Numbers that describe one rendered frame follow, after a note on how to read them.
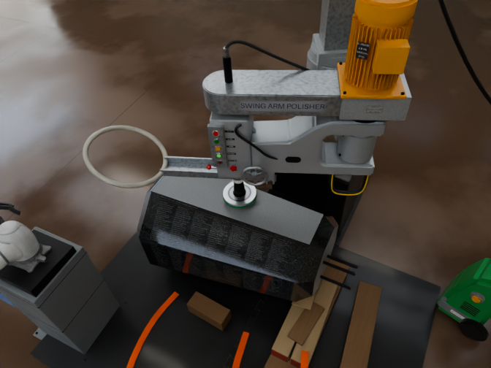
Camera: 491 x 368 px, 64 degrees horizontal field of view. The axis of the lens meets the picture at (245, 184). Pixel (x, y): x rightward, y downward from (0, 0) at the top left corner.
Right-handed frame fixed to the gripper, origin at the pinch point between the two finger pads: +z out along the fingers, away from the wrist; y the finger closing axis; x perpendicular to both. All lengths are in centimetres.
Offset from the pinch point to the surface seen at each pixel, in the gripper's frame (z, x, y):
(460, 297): 269, 18, -96
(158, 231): 72, -1, -50
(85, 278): 46, -33, -16
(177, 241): 87, -1, -48
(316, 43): 124, 138, -99
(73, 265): 42.6, -17.7, -6.5
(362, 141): 170, 103, -48
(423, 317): 259, -12, -103
